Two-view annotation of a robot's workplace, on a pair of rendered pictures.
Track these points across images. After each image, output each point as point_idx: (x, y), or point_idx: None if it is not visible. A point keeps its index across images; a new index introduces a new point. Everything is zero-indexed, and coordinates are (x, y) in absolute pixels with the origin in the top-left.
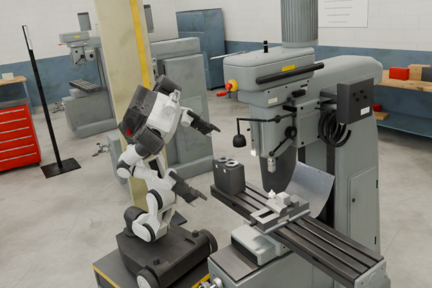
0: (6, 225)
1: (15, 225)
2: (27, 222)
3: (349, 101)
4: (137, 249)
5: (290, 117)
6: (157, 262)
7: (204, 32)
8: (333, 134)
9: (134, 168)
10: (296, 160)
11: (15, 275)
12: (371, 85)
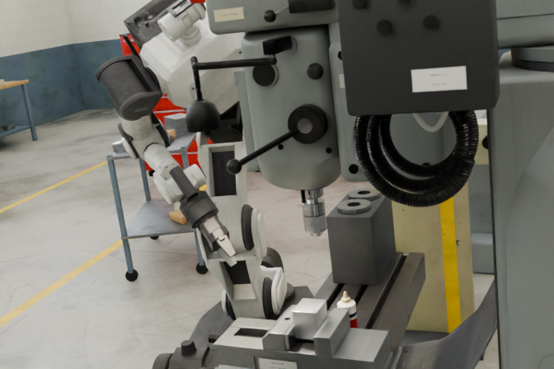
0: (265, 240)
1: (270, 245)
2: (287, 247)
3: (340, 29)
4: (218, 324)
5: (313, 80)
6: (185, 352)
7: None
8: (490, 176)
9: (148, 145)
10: None
11: (196, 305)
12: None
